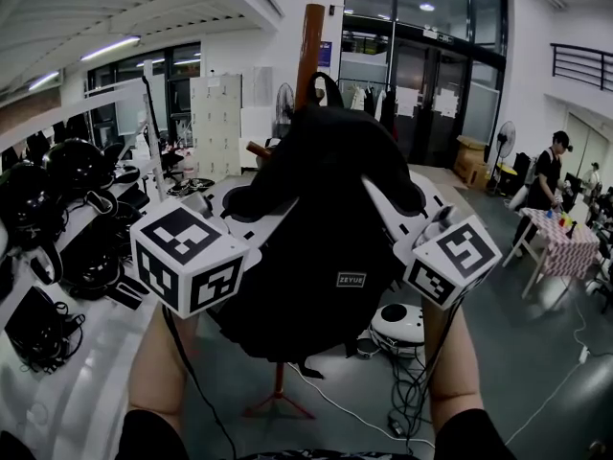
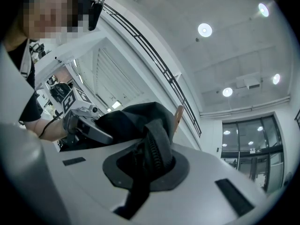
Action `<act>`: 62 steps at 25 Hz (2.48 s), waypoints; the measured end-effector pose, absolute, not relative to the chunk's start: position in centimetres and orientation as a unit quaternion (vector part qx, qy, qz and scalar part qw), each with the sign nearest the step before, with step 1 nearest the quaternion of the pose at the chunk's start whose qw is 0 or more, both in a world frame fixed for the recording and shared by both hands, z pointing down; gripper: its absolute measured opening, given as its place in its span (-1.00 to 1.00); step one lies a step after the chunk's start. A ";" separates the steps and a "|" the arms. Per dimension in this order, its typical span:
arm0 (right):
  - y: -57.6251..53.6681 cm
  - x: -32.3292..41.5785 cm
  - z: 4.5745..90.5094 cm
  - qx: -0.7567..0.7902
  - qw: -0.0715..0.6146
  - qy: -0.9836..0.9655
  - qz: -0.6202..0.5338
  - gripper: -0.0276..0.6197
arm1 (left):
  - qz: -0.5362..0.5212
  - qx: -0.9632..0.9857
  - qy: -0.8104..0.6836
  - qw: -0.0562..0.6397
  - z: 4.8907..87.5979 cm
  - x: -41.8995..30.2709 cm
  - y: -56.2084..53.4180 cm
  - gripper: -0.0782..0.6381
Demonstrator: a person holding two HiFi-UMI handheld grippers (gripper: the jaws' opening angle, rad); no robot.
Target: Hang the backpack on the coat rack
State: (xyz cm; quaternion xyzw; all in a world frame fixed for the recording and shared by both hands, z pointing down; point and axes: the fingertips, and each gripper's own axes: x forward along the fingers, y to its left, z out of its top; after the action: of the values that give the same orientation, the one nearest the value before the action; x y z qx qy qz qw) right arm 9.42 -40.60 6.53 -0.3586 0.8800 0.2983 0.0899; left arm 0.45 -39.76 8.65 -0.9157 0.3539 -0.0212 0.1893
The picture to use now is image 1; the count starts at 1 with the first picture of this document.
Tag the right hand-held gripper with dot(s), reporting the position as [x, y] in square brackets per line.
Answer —
[455, 266]

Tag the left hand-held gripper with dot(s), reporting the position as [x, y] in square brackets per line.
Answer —
[187, 261]

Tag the black backpack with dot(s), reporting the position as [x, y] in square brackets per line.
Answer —
[325, 237]

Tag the brown wooden coat stand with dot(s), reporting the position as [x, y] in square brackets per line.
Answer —
[309, 55]

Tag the person's right forearm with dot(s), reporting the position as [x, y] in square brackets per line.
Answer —
[455, 367]

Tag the person's left forearm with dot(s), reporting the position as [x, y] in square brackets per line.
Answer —
[153, 367]

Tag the beige door mat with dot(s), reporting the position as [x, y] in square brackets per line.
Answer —
[431, 173]

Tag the white plastic jug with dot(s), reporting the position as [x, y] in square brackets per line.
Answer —
[190, 163]

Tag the open brown cardboard box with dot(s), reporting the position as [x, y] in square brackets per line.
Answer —
[471, 146]

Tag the white locker cabinet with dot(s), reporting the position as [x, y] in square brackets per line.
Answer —
[215, 127]

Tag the yellow round stool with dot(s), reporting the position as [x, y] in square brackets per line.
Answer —
[506, 169]

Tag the white round floor device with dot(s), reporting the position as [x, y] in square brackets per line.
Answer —
[397, 324]

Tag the white paper notice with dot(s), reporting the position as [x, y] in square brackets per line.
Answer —
[407, 101]
[449, 102]

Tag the black standing fan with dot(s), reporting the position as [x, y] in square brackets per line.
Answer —
[505, 137]
[285, 108]

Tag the small yellow cup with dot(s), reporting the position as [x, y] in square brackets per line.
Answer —
[564, 218]

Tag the dark glass entrance door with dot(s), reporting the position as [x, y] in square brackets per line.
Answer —
[431, 65]

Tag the small black figure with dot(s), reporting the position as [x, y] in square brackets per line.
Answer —
[570, 230]

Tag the table with pink checkered cloth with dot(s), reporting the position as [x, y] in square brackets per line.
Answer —
[570, 252]

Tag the pile of black helmets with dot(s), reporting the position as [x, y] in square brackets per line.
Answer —
[72, 170]

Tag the black office chair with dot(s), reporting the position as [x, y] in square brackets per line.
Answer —
[603, 266]

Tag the white tube light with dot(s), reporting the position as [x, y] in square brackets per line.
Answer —
[44, 80]
[110, 47]

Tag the white power strip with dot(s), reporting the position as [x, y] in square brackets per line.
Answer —
[583, 354]

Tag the black balcony railing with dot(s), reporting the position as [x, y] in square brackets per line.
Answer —
[582, 67]

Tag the person's black printed t-shirt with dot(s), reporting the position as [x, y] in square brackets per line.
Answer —
[153, 439]

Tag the white metal shelf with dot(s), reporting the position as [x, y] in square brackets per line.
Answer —
[72, 400]

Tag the clothes rail with garments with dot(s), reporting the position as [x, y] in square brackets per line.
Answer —
[369, 101]

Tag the blue wall poster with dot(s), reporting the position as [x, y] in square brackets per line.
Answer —
[324, 54]

